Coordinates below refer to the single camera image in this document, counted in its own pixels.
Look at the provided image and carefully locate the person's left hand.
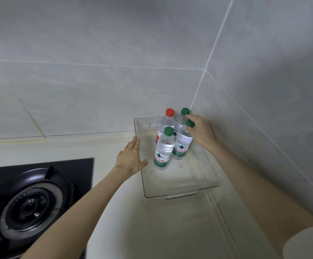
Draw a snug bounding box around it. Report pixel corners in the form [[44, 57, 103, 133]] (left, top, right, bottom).
[[114, 135, 148, 179]]

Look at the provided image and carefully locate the person's right hand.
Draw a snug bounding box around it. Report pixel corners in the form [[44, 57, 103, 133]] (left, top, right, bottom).
[[185, 114, 218, 150]]

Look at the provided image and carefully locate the green-capped water bottle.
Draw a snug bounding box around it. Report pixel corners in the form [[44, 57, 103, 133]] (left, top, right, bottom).
[[174, 107, 190, 133], [153, 126, 175, 171], [172, 119, 196, 160]]

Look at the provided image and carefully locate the person's left forearm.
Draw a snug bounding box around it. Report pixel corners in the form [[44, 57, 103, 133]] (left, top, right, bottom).
[[21, 166, 129, 259]]

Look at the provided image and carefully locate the person's right forearm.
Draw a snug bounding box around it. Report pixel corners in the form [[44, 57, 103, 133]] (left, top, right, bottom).
[[200, 141, 313, 257]]

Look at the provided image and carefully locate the red-capped water bottle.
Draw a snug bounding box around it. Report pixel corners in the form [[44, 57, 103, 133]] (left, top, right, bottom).
[[156, 108, 175, 144]]

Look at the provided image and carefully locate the clear plastic tray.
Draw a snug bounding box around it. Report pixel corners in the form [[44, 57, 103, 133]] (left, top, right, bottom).
[[134, 117, 221, 200]]

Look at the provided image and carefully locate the black glass gas stove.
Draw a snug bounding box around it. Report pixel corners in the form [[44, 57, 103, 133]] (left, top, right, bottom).
[[0, 158, 94, 259]]

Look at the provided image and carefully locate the black pan support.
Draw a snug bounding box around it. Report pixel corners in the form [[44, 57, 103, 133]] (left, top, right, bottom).
[[0, 166, 75, 252]]

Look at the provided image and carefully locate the round gas burner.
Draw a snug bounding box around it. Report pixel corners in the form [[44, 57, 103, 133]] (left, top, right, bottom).
[[0, 183, 64, 241]]

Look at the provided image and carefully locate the white sleeve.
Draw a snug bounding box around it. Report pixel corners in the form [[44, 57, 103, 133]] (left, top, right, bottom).
[[282, 226, 313, 259]]

